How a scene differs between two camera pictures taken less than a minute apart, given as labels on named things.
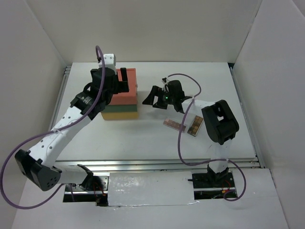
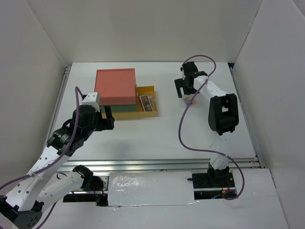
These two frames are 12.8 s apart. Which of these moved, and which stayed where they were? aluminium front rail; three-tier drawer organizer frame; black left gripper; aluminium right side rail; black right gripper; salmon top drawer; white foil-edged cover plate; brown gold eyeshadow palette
Moved: black right gripper; black left gripper; brown gold eyeshadow palette
Stayed: salmon top drawer; three-tier drawer organizer frame; aluminium front rail; aluminium right side rail; white foil-edged cover plate
